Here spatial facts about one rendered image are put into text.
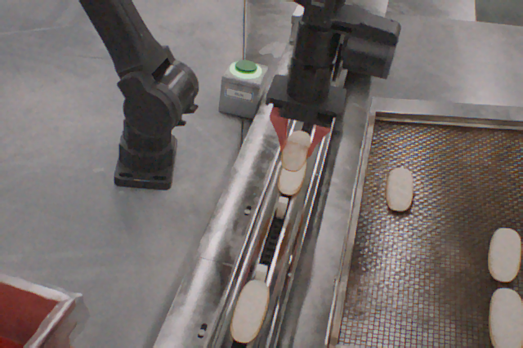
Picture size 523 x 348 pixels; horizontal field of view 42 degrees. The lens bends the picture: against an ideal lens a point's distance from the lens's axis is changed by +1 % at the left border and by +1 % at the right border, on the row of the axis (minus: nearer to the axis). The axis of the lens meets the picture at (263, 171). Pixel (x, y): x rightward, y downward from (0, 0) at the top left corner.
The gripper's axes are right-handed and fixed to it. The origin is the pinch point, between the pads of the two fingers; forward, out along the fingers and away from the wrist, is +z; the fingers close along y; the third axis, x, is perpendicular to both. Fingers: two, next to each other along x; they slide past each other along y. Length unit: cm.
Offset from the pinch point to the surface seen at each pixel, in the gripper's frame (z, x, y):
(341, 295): 3.8, -22.2, 10.0
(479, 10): 94, 300, 66
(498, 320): 0.1, -23.7, 27.1
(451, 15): 12, 86, 26
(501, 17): 94, 296, 79
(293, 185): 7.2, 0.1, 0.6
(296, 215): 8.0, -5.3, 2.1
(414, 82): 11, 47, 18
